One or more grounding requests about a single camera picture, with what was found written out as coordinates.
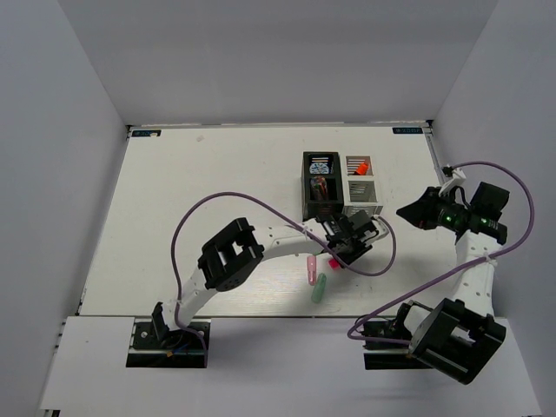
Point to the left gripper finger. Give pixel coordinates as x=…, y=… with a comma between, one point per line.
x=346, y=254
x=360, y=248

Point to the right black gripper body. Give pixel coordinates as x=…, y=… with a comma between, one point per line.
x=446, y=211

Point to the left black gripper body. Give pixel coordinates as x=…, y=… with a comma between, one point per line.
x=352, y=242

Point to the pink-capped crayon tube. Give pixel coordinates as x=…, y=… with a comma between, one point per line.
x=319, y=188

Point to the orange cap black highlighter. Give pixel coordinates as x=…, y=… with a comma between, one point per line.
x=362, y=169

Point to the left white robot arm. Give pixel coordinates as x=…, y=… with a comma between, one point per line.
x=232, y=255

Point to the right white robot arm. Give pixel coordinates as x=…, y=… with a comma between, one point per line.
x=460, y=335

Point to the pink cap black highlighter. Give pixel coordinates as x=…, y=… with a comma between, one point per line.
x=334, y=264

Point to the white metal organizer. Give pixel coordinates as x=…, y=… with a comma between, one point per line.
x=360, y=193

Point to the pink translucent eraser pen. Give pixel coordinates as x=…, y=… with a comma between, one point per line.
x=311, y=269

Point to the green translucent eraser pen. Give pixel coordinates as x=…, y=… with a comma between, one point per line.
x=319, y=288

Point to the black metal organizer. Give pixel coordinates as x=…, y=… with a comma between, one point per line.
x=334, y=205

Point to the right blue table label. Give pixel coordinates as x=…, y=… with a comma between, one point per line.
x=407, y=130

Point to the blue table label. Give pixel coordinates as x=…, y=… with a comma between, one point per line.
x=407, y=130
x=146, y=133

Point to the left blue table label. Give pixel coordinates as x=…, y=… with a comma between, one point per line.
x=146, y=133

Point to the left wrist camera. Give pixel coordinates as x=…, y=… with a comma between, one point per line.
x=382, y=229

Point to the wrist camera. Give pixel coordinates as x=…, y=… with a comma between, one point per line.
x=382, y=229
x=455, y=177

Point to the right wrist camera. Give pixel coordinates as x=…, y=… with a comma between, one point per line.
x=455, y=177

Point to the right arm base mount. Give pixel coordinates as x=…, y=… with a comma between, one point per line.
x=380, y=355

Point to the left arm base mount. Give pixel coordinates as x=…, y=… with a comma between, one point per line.
x=182, y=350

